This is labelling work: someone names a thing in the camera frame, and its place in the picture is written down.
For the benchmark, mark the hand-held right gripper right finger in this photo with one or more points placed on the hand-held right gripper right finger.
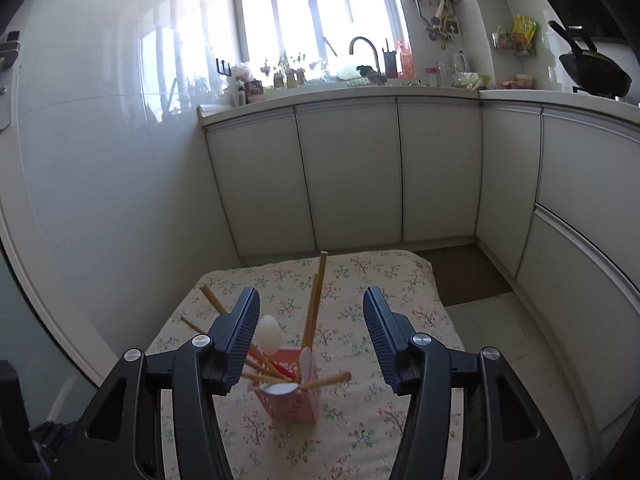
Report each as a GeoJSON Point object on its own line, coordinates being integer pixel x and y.
{"type": "Point", "coordinates": [382, 340]}

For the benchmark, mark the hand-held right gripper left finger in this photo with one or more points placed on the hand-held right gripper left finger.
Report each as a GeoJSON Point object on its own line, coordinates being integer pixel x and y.
{"type": "Point", "coordinates": [240, 340]}

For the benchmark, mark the white plastic spoon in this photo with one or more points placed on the white plastic spoon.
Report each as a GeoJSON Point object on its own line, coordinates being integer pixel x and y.
{"type": "Point", "coordinates": [270, 335]}

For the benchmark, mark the red plastic spoon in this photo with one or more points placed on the red plastic spoon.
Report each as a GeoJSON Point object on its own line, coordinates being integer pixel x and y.
{"type": "Point", "coordinates": [284, 371]}

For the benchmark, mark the pink perforated plastic basket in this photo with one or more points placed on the pink perforated plastic basket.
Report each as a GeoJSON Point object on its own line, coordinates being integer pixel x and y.
{"type": "Point", "coordinates": [292, 407]}

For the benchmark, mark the frosted glass sliding door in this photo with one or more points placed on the frosted glass sliding door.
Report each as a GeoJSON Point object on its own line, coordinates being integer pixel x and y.
{"type": "Point", "coordinates": [25, 340]}

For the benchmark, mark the floral tablecloth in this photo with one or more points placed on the floral tablecloth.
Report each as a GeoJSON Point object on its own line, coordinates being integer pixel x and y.
{"type": "Point", "coordinates": [350, 435]}

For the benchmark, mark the brown floor mat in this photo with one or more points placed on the brown floor mat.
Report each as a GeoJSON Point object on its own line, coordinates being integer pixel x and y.
{"type": "Point", "coordinates": [465, 275]}

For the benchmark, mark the white kitchen countertop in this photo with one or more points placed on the white kitchen countertop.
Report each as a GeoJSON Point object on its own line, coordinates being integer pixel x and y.
{"type": "Point", "coordinates": [350, 91]}

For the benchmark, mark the plastic bag of greens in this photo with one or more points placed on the plastic bag of greens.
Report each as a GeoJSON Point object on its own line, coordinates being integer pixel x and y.
{"type": "Point", "coordinates": [470, 81]}

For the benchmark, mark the windowsill plants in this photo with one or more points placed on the windowsill plants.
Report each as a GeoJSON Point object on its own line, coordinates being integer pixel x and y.
{"type": "Point", "coordinates": [285, 67]}

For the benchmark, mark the dark utensil holder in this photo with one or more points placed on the dark utensil holder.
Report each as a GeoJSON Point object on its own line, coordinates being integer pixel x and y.
{"type": "Point", "coordinates": [390, 62]}

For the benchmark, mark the curved metal faucet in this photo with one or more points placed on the curved metal faucet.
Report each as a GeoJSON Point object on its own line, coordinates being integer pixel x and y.
{"type": "Point", "coordinates": [376, 57]}

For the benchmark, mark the glass kettle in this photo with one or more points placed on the glass kettle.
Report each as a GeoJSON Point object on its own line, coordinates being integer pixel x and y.
{"type": "Point", "coordinates": [459, 64]}

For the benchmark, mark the kitchen window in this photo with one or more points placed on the kitchen window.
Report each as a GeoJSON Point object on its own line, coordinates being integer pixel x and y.
{"type": "Point", "coordinates": [280, 10]}

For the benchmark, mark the black wok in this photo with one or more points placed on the black wok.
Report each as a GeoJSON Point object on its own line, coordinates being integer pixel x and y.
{"type": "Point", "coordinates": [595, 72]}

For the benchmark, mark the yellow snack bag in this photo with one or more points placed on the yellow snack bag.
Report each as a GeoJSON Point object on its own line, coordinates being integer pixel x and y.
{"type": "Point", "coordinates": [524, 27]}

